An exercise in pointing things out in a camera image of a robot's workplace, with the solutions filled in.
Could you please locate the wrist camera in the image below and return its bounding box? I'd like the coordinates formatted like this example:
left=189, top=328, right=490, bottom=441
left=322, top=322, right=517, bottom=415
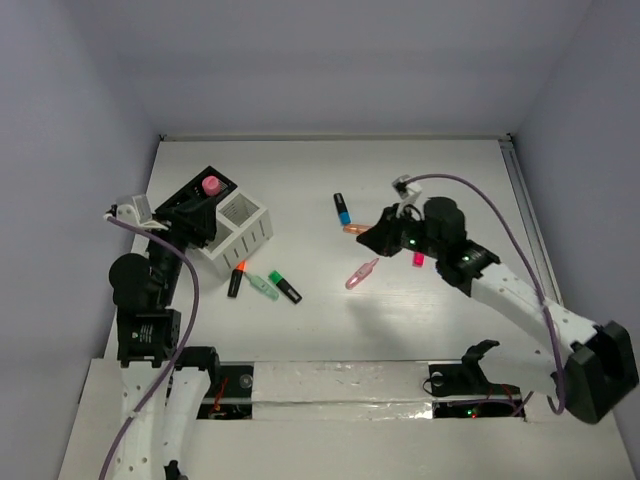
left=103, top=194, right=152, bottom=227
left=392, top=175, right=422, bottom=206

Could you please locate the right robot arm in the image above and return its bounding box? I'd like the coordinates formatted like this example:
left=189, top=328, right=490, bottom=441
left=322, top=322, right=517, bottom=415
left=356, top=197, right=639, bottom=424

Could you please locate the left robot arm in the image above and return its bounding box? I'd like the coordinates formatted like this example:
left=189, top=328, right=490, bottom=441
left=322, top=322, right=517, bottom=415
left=98, top=195, right=221, bottom=479

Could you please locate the orange-capped black highlighter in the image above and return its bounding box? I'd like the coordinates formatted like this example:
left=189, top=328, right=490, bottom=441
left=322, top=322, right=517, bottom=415
left=227, top=261, right=246, bottom=299

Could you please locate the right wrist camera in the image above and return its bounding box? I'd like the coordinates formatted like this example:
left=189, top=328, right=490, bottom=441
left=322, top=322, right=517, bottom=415
left=392, top=175, right=422, bottom=206

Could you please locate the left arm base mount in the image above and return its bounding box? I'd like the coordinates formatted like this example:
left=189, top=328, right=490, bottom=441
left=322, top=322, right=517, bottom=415
left=197, top=363, right=254, bottom=420

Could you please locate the pink-capped black highlighter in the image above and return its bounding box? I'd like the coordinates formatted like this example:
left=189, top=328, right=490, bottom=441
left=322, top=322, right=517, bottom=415
left=412, top=252, right=425, bottom=268

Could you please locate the aluminium side rail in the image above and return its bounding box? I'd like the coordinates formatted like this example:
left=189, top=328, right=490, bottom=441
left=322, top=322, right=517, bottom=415
left=498, top=139, right=564, bottom=306

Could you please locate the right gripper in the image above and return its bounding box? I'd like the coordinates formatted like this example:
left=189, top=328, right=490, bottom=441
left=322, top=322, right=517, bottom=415
left=355, top=202, right=444, bottom=260

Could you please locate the green-capped black highlighter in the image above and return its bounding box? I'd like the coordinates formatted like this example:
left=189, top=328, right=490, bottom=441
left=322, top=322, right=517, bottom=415
left=268, top=270, right=302, bottom=304

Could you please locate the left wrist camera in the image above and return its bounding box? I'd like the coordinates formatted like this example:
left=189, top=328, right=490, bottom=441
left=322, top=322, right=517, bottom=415
left=103, top=194, right=152, bottom=227

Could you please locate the black slotted organizer box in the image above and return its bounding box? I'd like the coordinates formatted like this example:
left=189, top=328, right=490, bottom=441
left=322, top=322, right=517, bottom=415
left=153, top=166, right=237, bottom=243

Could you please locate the pink-capped clear pencil tube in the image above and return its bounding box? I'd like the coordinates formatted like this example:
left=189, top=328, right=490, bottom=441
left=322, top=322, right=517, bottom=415
left=201, top=175, right=222, bottom=197

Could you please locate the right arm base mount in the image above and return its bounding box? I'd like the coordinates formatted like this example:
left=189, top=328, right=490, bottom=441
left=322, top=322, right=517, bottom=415
left=422, top=340, right=526, bottom=420

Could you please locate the blue-capped black highlighter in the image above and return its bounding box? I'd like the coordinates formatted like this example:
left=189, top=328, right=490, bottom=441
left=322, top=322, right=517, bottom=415
left=333, top=193, right=352, bottom=226

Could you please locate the white slotted organizer box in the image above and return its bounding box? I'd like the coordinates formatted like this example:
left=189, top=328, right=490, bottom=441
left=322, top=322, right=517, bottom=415
left=200, top=190, right=273, bottom=279

